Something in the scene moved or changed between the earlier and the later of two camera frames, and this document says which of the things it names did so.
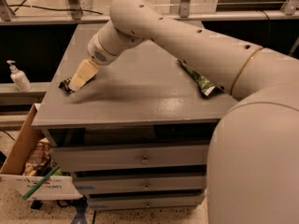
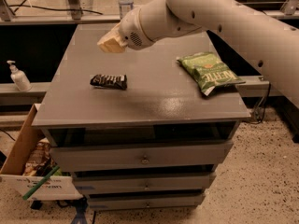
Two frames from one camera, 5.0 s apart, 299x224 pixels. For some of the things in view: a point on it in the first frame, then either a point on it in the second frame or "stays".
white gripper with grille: [95, 53] to [130, 30]
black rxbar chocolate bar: [65, 84] to [109, 81]
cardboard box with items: [29, 161] stays
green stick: [41, 182] stays
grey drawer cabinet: [137, 135] stays
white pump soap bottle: [19, 77] stays
